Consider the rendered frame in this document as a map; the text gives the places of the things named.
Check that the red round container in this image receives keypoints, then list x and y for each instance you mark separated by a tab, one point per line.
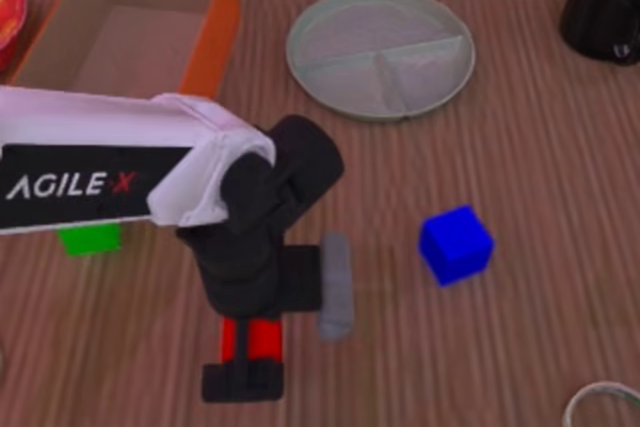
9	17

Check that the black cylindrical container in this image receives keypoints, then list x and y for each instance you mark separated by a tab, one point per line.
600	2

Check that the blue cube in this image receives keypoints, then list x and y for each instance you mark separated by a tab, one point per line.
455	244

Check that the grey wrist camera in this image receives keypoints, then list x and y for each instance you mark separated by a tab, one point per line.
336	287

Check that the green cube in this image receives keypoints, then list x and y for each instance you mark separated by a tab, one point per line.
90	239

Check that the red cube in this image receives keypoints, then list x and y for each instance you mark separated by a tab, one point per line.
265	339

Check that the orange cardboard box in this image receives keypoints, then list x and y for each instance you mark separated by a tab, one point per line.
135	22

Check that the divided pale green plate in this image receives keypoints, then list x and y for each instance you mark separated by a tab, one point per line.
380	54

